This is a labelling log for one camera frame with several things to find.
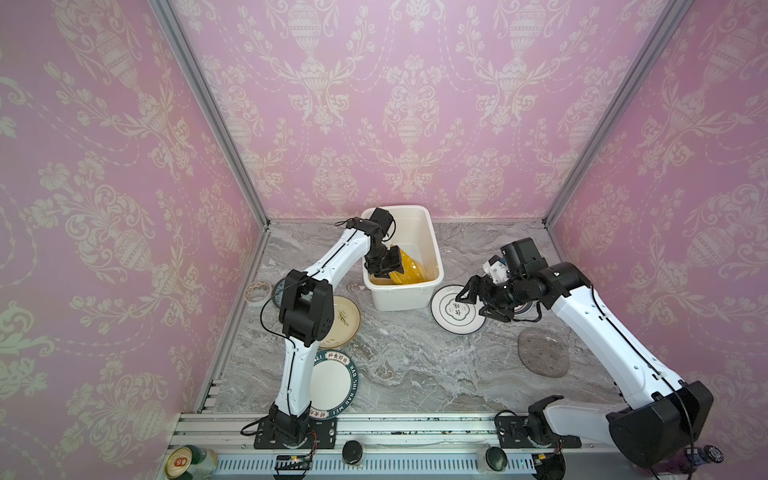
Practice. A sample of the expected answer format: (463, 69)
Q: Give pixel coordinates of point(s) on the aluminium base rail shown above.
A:
(397, 446)

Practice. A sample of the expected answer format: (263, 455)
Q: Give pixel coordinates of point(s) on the purple water bottle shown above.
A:
(687, 461)

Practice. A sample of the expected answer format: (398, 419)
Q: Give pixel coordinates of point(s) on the teal patterned small plate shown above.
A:
(278, 293)

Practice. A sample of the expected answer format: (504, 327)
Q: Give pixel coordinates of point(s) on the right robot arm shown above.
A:
(661, 414)

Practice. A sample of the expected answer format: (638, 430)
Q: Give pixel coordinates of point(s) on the white plate black pattern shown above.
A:
(455, 317)

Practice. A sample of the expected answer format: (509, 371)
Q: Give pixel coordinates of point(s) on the right black knob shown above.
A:
(494, 459)

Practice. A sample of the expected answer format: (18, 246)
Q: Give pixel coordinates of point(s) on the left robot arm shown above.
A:
(306, 315)

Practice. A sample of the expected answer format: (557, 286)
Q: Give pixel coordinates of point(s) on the clear glass plate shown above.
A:
(543, 352)

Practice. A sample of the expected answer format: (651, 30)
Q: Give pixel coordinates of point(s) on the cream plate bamboo pattern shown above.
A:
(346, 324)

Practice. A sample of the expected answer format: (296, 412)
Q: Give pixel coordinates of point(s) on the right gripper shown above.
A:
(489, 294)

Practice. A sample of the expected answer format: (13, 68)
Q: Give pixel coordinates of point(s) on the small green rim plate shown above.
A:
(523, 308)

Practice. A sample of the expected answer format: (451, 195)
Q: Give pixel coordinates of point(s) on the black knob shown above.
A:
(494, 459)
(353, 453)

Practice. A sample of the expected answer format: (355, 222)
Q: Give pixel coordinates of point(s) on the left black knob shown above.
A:
(353, 453)

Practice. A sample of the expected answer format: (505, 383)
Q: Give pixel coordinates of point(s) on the green rim white plate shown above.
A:
(334, 384)

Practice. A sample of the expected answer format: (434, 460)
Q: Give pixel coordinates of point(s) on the green can bottle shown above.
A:
(191, 462)

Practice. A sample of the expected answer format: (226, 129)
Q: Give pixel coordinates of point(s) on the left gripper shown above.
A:
(394, 263)

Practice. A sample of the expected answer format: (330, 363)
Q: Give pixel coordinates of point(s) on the white plastic bin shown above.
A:
(415, 235)

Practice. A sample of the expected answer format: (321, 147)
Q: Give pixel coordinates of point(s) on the yellow polka dot plate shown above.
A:
(412, 272)

